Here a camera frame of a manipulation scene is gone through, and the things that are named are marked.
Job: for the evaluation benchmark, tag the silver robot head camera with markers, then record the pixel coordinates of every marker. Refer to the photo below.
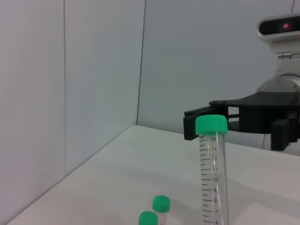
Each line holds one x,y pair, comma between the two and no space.
281,27

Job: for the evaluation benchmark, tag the silver robot head mount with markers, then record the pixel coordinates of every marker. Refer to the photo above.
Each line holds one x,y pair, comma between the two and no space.
286,82

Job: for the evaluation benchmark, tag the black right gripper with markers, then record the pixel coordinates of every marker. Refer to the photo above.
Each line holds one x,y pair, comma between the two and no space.
257,112

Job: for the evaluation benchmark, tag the clear test tube green cap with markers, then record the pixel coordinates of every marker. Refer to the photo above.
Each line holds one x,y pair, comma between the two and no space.
147,219
211,125
161,204

